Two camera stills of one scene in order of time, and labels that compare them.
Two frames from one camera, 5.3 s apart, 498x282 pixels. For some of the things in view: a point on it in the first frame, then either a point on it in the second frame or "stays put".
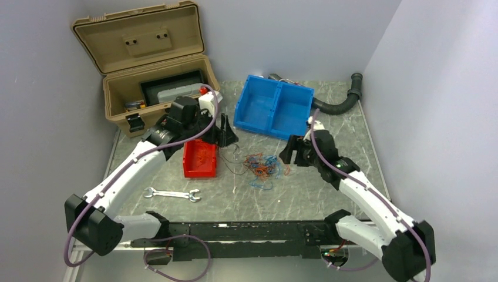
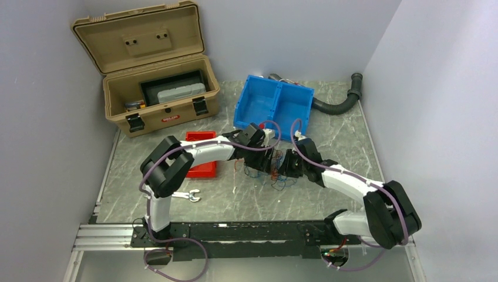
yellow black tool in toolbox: (134, 105) stays put
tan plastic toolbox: (148, 57) stays put
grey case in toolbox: (171, 94) stays put
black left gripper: (225, 137) -> (262, 164)
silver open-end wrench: (172, 194) stays put
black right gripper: (300, 143) -> (285, 169)
